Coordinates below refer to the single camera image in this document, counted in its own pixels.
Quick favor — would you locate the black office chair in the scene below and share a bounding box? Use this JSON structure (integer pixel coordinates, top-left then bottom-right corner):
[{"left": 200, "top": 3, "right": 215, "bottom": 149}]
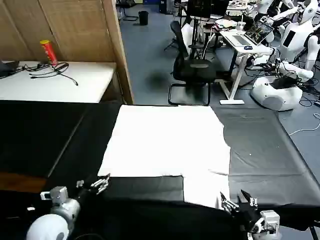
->
[{"left": 168, "top": 20, "right": 217, "bottom": 107}]

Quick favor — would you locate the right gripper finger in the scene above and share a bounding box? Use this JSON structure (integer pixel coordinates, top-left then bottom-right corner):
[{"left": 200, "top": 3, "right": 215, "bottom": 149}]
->
[
  {"left": 219, "top": 191, "right": 240, "bottom": 214},
  {"left": 238, "top": 189, "right": 259, "bottom": 210}
]

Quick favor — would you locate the black tablecloth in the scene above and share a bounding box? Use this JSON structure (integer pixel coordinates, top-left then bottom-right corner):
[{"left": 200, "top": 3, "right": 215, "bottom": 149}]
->
[{"left": 0, "top": 99, "right": 320, "bottom": 240}]

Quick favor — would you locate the white humanoid robot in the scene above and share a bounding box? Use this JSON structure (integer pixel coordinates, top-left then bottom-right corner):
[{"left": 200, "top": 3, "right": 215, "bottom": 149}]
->
[
  {"left": 249, "top": 0, "right": 320, "bottom": 112},
  {"left": 246, "top": 0, "right": 302, "bottom": 21}
]

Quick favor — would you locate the white printed t-shirt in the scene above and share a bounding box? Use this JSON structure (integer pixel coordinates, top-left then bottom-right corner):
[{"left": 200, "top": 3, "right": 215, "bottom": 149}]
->
[{"left": 97, "top": 104, "right": 232, "bottom": 210}]

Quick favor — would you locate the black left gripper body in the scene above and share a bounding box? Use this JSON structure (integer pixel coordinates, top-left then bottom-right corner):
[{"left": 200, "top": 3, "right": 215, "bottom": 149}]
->
[{"left": 73, "top": 186, "right": 95, "bottom": 206}]

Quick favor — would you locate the pile of folded clothes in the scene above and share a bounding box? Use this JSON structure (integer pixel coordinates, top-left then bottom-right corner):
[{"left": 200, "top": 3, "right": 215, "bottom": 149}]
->
[{"left": 214, "top": 18, "right": 238, "bottom": 31}]

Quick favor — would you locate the black trash bin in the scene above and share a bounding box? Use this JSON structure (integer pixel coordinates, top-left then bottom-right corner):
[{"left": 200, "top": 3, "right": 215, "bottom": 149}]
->
[{"left": 138, "top": 10, "right": 149, "bottom": 26}]

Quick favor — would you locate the white floor cable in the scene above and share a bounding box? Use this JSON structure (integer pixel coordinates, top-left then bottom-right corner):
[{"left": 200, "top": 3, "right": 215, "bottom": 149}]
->
[{"left": 288, "top": 112, "right": 320, "bottom": 136}]

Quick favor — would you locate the short black cable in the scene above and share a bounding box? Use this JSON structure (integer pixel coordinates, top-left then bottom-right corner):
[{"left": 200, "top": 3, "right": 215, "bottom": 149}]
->
[{"left": 13, "top": 63, "right": 51, "bottom": 73}]

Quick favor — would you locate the white standing desk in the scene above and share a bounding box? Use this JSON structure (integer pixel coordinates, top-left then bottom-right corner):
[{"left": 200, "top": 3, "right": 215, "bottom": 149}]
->
[{"left": 216, "top": 29, "right": 274, "bottom": 106}]

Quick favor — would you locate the black monitor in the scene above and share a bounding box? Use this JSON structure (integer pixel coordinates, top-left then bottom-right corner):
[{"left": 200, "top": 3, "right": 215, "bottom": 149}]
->
[{"left": 186, "top": 0, "right": 212, "bottom": 19}]

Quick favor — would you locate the long black cable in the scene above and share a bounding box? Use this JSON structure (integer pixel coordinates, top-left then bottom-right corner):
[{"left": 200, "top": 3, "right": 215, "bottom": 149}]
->
[{"left": 28, "top": 62, "right": 79, "bottom": 87}]

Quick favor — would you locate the open silver laptop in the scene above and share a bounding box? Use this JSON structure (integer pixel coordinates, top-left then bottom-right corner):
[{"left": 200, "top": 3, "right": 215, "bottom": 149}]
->
[{"left": 231, "top": 19, "right": 275, "bottom": 47}]

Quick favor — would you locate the red snack can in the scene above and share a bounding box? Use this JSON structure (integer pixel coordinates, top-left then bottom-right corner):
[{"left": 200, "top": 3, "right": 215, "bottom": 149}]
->
[{"left": 39, "top": 39, "right": 59, "bottom": 67}]

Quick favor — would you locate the white low table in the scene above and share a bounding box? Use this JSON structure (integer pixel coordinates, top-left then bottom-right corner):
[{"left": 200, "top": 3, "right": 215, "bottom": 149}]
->
[{"left": 0, "top": 60, "right": 118, "bottom": 104}]

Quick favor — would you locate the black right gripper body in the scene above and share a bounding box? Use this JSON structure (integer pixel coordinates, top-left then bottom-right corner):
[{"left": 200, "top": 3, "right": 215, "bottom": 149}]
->
[{"left": 231, "top": 206, "right": 262, "bottom": 230}]

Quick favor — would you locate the wooden partition screen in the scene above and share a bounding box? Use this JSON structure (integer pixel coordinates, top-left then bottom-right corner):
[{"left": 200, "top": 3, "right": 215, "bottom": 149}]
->
[{"left": 0, "top": 0, "right": 135, "bottom": 105}]

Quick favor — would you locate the black cantilever chair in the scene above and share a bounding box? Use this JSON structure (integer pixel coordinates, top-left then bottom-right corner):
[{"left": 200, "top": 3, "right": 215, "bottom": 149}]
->
[{"left": 116, "top": 0, "right": 139, "bottom": 21}]

